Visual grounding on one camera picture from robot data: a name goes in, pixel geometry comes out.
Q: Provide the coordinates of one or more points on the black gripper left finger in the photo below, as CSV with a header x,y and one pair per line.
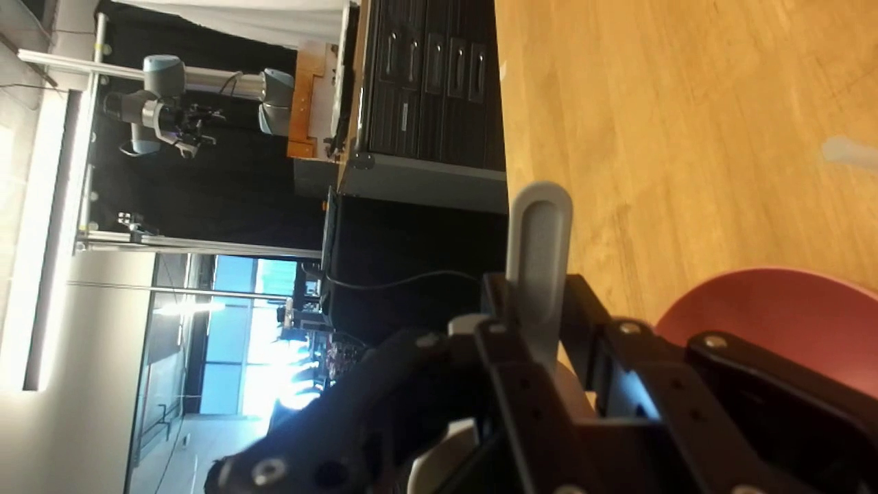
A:
x,y
511,414

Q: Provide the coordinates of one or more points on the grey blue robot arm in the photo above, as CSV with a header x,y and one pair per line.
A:
x,y
166,84

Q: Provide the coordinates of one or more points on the black draped desk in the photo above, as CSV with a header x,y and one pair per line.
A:
x,y
413,238

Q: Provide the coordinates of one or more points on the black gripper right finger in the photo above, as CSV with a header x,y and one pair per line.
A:
x,y
677,403

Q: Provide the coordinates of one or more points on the orange wooden box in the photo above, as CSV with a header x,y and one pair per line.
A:
x,y
311,99

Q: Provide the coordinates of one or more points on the white curtain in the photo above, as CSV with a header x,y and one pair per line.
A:
x,y
256,16

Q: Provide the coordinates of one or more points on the grey measuring cup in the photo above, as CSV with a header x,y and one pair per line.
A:
x,y
540,256

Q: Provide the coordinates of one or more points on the pink bowl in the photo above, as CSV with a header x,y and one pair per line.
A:
x,y
787,312

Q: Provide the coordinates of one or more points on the grey drawer cabinet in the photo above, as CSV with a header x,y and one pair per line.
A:
x,y
430,84

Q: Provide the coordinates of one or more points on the black backdrop panel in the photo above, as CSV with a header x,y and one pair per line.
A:
x,y
228,194

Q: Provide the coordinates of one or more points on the bright glass window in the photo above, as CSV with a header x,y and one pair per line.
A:
x,y
228,320

